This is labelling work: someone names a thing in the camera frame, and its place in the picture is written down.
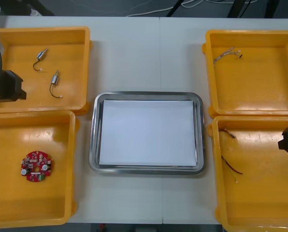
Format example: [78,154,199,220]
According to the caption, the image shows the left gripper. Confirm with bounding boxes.
[0,70,28,102]

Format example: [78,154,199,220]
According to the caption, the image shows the small metal solenoid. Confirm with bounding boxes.
[32,48,49,72]
[49,70,64,99]

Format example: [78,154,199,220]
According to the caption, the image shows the multicolour wire harness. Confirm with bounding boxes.
[217,129,244,184]

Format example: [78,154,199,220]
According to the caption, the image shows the round red circuit board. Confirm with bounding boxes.
[20,150,56,182]

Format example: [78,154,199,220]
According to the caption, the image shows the blue-white twisted wire harness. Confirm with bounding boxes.
[213,46,244,65]

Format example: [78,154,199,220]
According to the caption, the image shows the yellow-orange plastic bin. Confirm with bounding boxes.
[0,26,93,116]
[0,110,81,230]
[208,115,288,230]
[202,29,288,117]

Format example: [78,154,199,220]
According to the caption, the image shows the white sheet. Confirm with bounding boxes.
[98,99,198,167]

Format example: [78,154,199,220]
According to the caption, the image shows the black stand leg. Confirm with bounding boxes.
[225,0,244,18]
[165,0,184,17]

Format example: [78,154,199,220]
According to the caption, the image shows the white floor cable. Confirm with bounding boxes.
[125,0,259,17]

